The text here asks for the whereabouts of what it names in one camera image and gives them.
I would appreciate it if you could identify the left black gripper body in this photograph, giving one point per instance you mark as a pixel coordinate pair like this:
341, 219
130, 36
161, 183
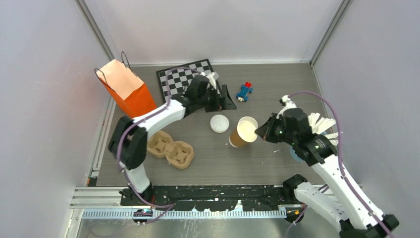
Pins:
210, 100

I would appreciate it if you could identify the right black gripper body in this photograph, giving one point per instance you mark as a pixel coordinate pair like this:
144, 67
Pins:
280, 134

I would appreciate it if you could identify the brown paper coffee cup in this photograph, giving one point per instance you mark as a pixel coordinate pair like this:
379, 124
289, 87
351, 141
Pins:
244, 132

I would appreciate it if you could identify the white plastic cup lid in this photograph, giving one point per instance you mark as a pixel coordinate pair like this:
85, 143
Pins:
219, 123

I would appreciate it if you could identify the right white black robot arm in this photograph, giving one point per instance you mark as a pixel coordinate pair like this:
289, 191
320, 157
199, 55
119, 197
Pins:
352, 213

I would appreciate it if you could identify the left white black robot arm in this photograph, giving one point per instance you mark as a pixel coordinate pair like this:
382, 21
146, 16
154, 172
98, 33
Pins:
128, 143

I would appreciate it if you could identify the white paper-wrapped straws bundle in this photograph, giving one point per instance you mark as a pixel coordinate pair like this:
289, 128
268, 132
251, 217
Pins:
323, 126

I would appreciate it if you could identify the black white chessboard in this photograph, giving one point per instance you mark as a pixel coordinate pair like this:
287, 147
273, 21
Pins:
176, 80

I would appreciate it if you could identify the blue straw holder cup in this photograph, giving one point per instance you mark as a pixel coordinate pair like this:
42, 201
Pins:
294, 155

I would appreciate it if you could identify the brown pulp cup carrier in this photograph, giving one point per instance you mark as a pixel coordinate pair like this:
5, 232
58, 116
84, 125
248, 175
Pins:
178, 153

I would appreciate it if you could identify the orange paper bag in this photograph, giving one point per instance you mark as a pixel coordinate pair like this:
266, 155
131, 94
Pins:
127, 89

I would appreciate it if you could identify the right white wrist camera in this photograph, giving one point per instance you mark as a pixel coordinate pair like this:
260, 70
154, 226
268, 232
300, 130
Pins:
286, 104

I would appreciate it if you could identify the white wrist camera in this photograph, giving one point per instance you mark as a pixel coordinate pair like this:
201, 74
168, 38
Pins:
286, 104
212, 77

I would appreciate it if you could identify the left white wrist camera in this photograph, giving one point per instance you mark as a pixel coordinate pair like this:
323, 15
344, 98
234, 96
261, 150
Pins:
212, 77

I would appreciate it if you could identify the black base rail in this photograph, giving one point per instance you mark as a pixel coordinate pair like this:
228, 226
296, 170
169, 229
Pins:
214, 198

